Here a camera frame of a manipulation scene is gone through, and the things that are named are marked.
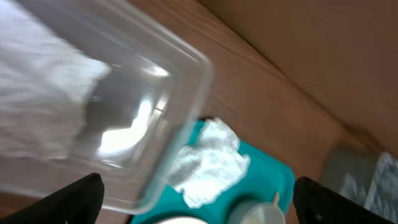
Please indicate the grey bowl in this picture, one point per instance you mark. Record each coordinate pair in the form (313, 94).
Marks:
(240, 210)

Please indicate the teal plastic tray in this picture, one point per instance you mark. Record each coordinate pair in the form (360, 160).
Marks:
(265, 177)

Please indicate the clear plastic bin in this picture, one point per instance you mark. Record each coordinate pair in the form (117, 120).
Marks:
(138, 116)

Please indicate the large white dirty plate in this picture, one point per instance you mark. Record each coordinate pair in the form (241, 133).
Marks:
(181, 220)

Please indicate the wooden chopstick left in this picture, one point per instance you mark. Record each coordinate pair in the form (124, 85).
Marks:
(276, 200)

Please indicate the white napkin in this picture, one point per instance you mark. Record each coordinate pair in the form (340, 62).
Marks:
(211, 166)

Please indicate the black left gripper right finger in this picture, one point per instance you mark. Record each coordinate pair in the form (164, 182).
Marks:
(316, 204)

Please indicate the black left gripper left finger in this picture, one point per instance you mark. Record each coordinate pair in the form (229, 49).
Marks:
(79, 202)

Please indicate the grey dishwasher rack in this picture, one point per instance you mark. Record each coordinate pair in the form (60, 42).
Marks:
(367, 180)

